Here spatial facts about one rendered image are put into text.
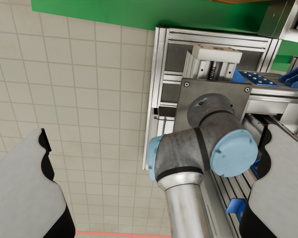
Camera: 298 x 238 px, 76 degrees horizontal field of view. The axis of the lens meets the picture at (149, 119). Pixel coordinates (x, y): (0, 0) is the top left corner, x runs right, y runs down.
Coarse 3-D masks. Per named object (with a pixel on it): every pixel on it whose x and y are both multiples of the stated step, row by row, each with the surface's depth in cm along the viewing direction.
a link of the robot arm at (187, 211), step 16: (192, 128) 50; (160, 144) 48; (176, 144) 47; (192, 144) 46; (160, 160) 46; (176, 160) 44; (192, 160) 45; (160, 176) 45; (176, 176) 43; (192, 176) 43; (176, 192) 42; (192, 192) 42; (176, 208) 40; (192, 208) 39; (176, 224) 39; (192, 224) 38; (208, 224) 39
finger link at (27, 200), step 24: (24, 144) 10; (48, 144) 11; (0, 168) 8; (24, 168) 8; (48, 168) 9; (0, 192) 7; (24, 192) 7; (48, 192) 7; (0, 216) 6; (24, 216) 6; (48, 216) 6
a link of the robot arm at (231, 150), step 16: (224, 112) 52; (208, 128) 48; (224, 128) 46; (240, 128) 46; (208, 144) 45; (224, 144) 42; (240, 144) 42; (256, 144) 44; (208, 160) 45; (224, 160) 44; (240, 160) 44; (224, 176) 46
